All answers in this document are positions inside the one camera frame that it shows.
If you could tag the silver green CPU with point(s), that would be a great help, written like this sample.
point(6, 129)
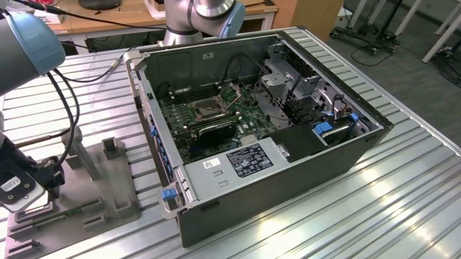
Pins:
point(38, 210)

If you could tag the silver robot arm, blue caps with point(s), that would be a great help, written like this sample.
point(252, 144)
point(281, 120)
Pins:
point(22, 54)

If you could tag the CPU socket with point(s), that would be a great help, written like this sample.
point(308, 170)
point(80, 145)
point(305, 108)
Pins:
point(210, 108)

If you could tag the grey plastic parts rack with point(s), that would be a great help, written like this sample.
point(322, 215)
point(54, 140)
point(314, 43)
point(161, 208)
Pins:
point(90, 189)

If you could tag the green RAM stick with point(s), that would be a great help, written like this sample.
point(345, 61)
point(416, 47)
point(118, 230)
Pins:
point(64, 212)

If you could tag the blue case latch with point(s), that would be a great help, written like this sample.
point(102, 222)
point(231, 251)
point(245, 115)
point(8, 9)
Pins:
point(169, 194)

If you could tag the black graphics card with fan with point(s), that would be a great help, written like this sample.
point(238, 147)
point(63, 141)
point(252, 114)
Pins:
point(215, 132)

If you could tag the grey power supply with labels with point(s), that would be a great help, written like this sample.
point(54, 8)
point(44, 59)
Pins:
point(245, 159)

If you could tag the green motherboard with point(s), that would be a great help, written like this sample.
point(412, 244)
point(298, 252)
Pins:
point(249, 121)

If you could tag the black open PC case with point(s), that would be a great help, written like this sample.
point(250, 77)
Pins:
point(274, 194)

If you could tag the wooden desk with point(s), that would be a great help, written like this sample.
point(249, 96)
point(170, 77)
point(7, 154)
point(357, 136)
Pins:
point(151, 19)

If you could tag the black plastic shroud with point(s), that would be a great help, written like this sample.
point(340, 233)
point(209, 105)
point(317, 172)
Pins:
point(298, 143)

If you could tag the silver metal drive cage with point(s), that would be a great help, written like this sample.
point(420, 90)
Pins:
point(277, 81)

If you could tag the blue disk carrier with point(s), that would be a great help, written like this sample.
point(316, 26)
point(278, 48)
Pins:
point(322, 129)

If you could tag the black wheeled stand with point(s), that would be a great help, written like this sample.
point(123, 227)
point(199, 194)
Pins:
point(378, 35)

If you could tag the white table leg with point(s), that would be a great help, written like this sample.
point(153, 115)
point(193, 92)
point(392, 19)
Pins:
point(437, 35)

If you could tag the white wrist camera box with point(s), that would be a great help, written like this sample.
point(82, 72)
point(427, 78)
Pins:
point(22, 191)

